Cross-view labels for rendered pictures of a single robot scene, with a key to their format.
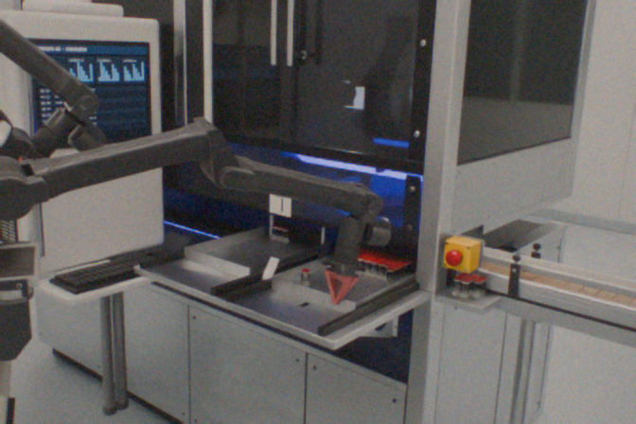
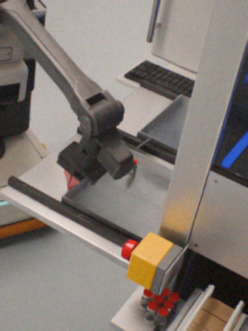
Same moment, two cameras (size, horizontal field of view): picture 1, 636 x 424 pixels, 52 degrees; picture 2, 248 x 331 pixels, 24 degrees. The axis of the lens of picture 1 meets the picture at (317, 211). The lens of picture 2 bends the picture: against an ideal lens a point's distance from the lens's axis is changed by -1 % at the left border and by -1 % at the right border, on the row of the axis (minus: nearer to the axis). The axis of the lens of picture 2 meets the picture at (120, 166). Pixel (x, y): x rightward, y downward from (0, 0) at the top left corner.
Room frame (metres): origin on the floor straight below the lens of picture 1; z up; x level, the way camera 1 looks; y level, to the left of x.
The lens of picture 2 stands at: (1.30, -1.10, 1.80)
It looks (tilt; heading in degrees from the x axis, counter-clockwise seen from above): 38 degrees down; 77
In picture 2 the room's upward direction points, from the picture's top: 10 degrees clockwise
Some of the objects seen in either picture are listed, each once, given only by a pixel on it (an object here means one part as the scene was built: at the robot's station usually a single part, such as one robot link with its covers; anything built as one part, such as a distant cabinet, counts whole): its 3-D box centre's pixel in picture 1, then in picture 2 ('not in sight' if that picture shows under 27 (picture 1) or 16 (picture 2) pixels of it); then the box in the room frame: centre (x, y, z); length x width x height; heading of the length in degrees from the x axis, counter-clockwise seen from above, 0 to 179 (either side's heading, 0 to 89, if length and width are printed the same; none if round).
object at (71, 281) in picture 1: (123, 268); (184, 88); (1.87, 0.58, 0.82); 0.40 x 0.14 x 0.02; 141
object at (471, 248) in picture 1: (463, 253); (153, 262); (1.57, -0.37, 0.99); 0.08 x 0.07 x 0.07; 141
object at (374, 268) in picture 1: (370, 267); not in sight; (1.70, -0.15, 0.90); 0.18 x 0.02 x 0.05; 52
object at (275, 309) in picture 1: (286, 278); (159, 167); (1.69, 0.08, 0.87); 0.70 x 0.48 x 0.02; 51
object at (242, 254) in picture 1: (258, 250); (212, 141); (1.85, 0.17, 0.90); 0.34 x 0.26 x 0.04; 141
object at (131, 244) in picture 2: (454, 257); (132, 251); (1.54, -0.34, 0.99); 0.04 x 0.04 x 0.04; 51
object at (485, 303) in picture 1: (471, 297); (156, 320); (1.60, -0.41, 0.87); 0.14 x 0.13 x 0.02; 141
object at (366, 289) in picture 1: (351, 277); (153, 204); (1.63, -0.10, 0.90); 0.34 x 0.26 x 0.04; 142
